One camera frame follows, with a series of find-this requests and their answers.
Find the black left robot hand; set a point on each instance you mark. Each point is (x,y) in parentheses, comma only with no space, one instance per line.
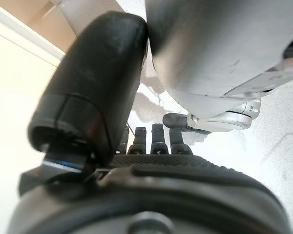
(92,85)

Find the grey left robot leg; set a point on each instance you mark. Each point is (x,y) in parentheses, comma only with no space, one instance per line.
(210,48)

